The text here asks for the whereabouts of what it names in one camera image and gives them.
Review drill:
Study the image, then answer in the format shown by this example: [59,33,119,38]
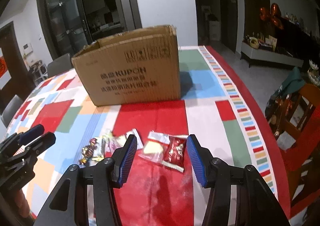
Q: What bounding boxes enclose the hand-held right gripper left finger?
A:
[32,134,138,226]

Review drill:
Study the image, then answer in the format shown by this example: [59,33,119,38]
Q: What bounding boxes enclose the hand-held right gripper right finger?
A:
[186,134,292,226]

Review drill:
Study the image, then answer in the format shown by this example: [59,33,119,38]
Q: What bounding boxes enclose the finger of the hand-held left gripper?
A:
[7,131,57,166]
[0,124,45,154]

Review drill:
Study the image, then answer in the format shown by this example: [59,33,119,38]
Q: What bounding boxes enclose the dark red snack packet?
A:
[161,135,188,173]

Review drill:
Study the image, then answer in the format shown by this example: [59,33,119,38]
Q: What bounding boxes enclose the clear packet with pale snack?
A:
[138,130,170,164]

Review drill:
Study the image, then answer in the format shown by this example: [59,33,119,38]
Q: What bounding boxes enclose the foil-wrapped candy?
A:
[79,137,99,165]

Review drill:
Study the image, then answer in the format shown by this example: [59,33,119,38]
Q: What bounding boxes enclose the brown cardboard box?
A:
[71,24,181,107]

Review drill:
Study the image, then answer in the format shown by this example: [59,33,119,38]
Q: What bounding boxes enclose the person's left hand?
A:
[14,188,30,219]

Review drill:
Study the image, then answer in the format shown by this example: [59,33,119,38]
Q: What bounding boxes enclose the grey dining chair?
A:
[47,53,74,78]
[0,95,24,129]

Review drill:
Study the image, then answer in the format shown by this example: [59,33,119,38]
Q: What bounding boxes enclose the white storage rack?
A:
[29,60,48,82]

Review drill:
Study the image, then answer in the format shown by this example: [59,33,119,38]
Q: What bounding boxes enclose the red and white door poster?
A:
[0,47,12,89]

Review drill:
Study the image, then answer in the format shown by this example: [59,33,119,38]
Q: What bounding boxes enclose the wooden chair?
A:
[265,84,320,216]

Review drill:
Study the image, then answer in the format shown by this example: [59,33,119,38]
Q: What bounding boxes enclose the green cloth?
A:
[271,66,307,99]

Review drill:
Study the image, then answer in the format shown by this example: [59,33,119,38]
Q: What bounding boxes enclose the sliding glass door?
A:
[36,0,143,54]

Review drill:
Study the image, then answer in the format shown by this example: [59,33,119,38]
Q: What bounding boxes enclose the white low sideboard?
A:
[240,41,304,69]

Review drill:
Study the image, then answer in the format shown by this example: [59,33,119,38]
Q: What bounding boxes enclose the white lotus ornaments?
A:
[306,60,320,83]

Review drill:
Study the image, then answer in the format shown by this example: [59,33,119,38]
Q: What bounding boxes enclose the dark hallway door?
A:
[217,0,238,53]

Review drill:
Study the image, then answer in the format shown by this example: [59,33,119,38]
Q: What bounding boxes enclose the red foil balloons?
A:
[259,3,284,30]

